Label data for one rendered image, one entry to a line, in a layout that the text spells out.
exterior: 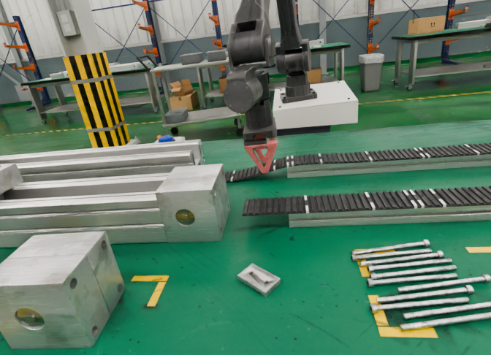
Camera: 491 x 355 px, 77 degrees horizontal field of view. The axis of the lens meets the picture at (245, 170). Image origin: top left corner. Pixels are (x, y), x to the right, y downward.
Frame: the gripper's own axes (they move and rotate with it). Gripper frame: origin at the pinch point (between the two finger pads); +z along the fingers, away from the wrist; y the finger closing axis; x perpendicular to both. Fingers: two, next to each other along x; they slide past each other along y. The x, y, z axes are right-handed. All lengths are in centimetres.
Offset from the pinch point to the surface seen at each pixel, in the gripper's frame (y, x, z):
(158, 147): -3.2, -24.7, -5.9
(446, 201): 21.0, 27.9, 0.5
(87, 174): 3.7, -39.7, -3.7
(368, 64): -464, 150, 46
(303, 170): 1.4, 8.3, 2.0
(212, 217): 23.6, -7.5, -2.0
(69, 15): -269, -195, -70
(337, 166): 2.2, 15.3, 1.5
